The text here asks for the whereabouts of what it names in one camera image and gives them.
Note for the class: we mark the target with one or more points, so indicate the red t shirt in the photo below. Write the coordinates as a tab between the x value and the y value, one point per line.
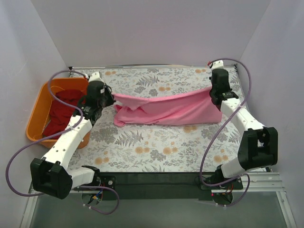
60	113

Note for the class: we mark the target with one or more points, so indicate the orange plastic basket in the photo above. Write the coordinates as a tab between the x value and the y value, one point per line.
40	114

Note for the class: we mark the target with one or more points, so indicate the pink t shirt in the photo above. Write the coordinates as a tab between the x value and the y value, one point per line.
182	109

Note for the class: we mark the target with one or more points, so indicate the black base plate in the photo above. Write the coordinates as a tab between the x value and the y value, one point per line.
163	185

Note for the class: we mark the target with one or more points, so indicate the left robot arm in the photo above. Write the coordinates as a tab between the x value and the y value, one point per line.
49	173

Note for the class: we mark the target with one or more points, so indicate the floral table cloth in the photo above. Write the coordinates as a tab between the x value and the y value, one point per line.
148	148

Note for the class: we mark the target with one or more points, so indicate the aluminium frame rail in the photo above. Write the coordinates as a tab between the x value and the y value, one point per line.
261	204

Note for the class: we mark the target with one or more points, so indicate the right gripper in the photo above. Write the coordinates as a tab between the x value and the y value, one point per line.
214	95

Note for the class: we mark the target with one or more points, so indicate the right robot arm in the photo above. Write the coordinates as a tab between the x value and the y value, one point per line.
259	144

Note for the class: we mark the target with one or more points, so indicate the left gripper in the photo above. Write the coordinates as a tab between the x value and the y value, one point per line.
108	99

